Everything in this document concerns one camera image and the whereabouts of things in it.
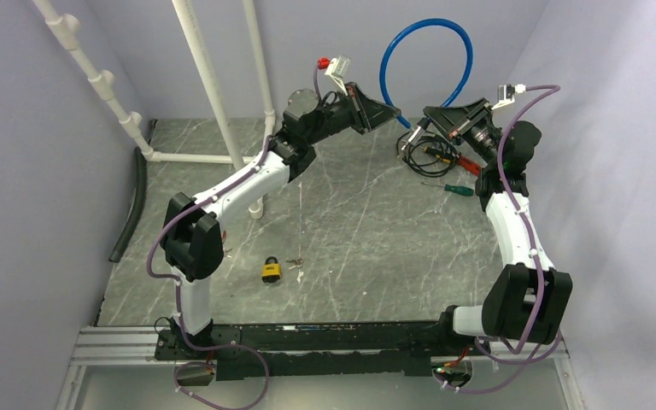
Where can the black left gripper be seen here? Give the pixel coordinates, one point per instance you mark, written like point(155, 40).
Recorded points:
point(376, 115)

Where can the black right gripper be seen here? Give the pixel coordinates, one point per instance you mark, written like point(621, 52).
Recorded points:
point(448, 118)

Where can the blue cable lock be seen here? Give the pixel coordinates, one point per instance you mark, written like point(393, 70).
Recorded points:
point(430, 59)

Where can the keys of yellow padlock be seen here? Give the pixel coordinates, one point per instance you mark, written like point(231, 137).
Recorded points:
point(295, 263)

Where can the yellow padlock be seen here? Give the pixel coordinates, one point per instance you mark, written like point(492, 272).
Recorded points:
point(271, 271)

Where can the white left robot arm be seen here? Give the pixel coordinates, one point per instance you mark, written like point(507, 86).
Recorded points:
point(192, 237)

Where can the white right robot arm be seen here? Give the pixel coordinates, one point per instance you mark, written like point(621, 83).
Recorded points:
point(528, 300)

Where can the yellow black screwdriver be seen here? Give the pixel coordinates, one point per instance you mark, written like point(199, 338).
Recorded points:
point(445, 154)

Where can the red handled wrench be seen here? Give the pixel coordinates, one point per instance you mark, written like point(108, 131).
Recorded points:
point(469, 165)

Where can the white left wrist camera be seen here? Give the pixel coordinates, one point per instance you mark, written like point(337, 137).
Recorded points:
point(335, 69)

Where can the green handled screwdriver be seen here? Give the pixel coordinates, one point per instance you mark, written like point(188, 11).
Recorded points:
point(456, 189)

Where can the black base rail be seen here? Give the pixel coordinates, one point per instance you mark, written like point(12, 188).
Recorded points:
point(412, 348)

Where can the white PVC pipe frame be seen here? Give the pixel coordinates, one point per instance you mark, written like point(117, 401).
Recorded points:
point(65, 27)

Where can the aluminium extrusion frame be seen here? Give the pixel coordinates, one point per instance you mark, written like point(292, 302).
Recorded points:
point(115, 368)

